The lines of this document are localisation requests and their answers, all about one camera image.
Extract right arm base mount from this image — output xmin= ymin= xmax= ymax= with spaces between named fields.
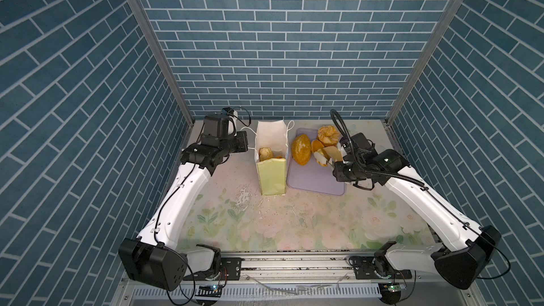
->
xmin=347 ymin=242 xmax=412 ymax=280

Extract pretzel ring bread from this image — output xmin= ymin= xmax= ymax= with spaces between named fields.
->
xmin=259 ymin=147 xmax=274 ymax=162

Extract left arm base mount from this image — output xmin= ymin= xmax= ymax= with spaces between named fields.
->
xmin=185 ymin=245 xmax=242 ymax=281

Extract lilac plastic tray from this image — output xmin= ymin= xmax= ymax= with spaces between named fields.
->
xmin=286 ymin=127 xmax=347 ymax=197

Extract floral table mat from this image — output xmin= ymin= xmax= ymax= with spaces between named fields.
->
xmin=176 ymin=120 xmax=434 ymax=252

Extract aluminium corner post left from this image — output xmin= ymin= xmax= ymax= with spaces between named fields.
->
xmin=126 ymin=0 xmax=194 ymax=126

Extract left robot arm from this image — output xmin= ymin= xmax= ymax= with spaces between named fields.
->
xmin=118 ymin=108 xmax=248 ymax=292

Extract aluminium corner post right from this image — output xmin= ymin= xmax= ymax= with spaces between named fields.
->
xmin=385 ymin=0 xmax=464 ymax=128

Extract aluminium corner post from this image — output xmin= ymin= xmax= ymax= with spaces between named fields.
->
xmin=126 ymin=0 xmax=194 ymax=126
xmin=385 ymin=0 xmax=464 ymax=128

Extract small round orange bun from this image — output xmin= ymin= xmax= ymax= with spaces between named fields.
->
xmin=311 ymin=140 xmax=324 ymax=155

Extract triangular pastry bread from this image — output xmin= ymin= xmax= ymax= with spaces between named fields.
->
xmin=313 ymin=145 xmax=344 ymax=167

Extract black corrugated cable hose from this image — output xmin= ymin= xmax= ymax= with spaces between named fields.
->
xmin=329 ymin=109 xmax=426 ymax=188

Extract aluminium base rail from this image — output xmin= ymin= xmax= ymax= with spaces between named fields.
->
xmin=112 ymin=251 xmax=485 ymax=305

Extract large oval brown bread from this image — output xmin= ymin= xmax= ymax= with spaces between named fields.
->
xmin=291 ymin=134 xmax=313 ymax=166

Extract sugar-topped knotted bread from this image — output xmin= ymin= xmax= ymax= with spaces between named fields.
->
xmin=317 ymin=126 xmax=341 ymax=147

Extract white and green paper bag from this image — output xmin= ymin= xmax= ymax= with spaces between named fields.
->
xmin=246 ymin=120 xmax=294 ymax=196

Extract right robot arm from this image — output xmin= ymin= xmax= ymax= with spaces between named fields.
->
xmin=333 ymin=133 xmax=502 ymax=290

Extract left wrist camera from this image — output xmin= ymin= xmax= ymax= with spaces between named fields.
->
xmin=221 ymin=106 xmax=252 ymax=134

